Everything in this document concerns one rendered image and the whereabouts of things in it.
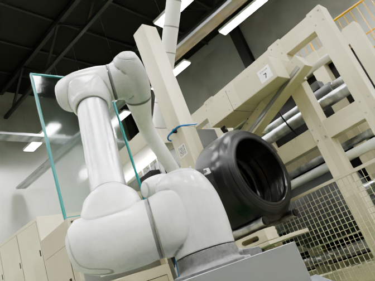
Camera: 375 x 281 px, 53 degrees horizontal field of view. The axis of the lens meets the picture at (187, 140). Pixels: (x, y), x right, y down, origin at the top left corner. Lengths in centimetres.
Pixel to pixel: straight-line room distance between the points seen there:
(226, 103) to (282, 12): 1046
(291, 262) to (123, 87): 85
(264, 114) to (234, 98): 21
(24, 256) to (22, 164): 727
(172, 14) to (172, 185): 225
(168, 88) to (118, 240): 176
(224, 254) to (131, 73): 72
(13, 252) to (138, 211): 471
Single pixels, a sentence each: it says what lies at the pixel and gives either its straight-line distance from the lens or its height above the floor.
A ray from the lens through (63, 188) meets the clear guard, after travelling 222.
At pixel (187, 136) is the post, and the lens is 240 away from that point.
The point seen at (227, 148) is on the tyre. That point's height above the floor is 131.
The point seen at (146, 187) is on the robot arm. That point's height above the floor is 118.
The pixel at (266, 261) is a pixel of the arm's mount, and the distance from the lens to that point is 77.
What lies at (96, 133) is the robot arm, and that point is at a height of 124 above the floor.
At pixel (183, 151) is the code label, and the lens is 240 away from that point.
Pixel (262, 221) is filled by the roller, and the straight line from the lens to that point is 195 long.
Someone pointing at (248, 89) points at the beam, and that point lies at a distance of 240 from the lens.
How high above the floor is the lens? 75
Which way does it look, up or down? 20 degrees up
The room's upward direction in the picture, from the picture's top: 21 degrees counter-clockwise
